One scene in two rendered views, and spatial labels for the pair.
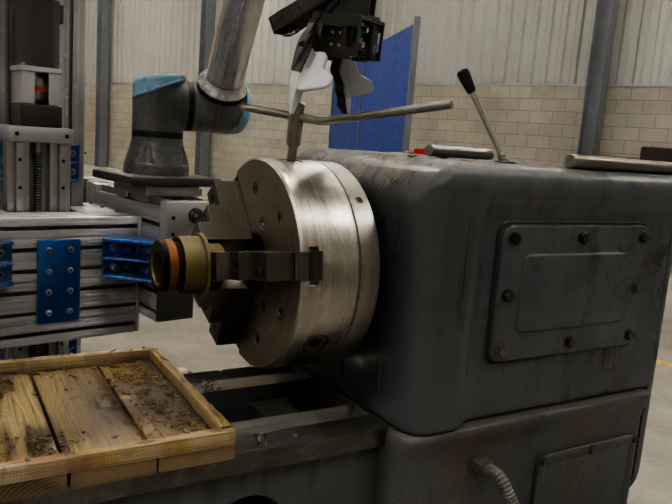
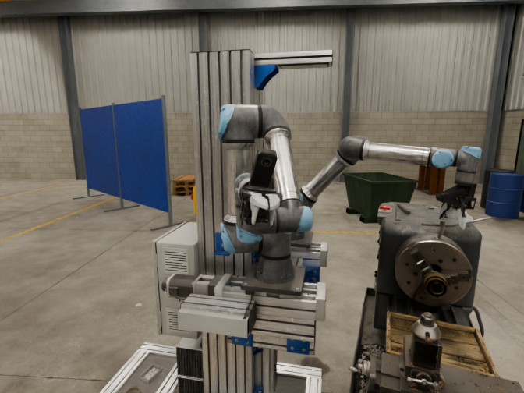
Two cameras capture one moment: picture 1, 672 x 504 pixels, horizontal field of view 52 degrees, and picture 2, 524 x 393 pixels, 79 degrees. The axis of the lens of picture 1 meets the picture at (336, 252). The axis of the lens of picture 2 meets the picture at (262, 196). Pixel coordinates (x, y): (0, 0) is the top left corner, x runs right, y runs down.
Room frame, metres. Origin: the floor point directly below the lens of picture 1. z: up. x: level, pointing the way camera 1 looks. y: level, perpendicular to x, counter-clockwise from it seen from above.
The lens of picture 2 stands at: (0.40, 1.56, 1.71)
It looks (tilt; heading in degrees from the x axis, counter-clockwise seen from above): 11 degrees down; 323
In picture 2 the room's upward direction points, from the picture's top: straight up
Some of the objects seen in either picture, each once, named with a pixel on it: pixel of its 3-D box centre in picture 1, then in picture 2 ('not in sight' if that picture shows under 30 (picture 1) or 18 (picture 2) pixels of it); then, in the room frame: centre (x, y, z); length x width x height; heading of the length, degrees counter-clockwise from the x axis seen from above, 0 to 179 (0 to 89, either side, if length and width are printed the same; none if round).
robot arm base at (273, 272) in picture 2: not in sight; (275, 263); (1.29, 0.81, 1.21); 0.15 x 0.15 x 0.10
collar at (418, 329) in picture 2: not in sight; (426, 327); (0.78, 0.64, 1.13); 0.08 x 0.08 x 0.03
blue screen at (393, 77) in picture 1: (357, 150); (118, 157); (7.99, -0.17, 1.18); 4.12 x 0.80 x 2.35; 11
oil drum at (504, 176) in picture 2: not in sight; (504, 194); (2.54, -6.42, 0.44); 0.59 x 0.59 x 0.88
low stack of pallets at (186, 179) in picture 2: not in sight; (192, 184); (8.99, -2.36, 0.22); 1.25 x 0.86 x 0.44; 142
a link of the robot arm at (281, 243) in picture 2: not in sight; (274, 235); (1.30, 0.82, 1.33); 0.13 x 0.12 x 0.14; 62
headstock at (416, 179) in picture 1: (471, 265); (419, 245); (1.25, -0.25, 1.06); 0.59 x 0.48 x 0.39; 121
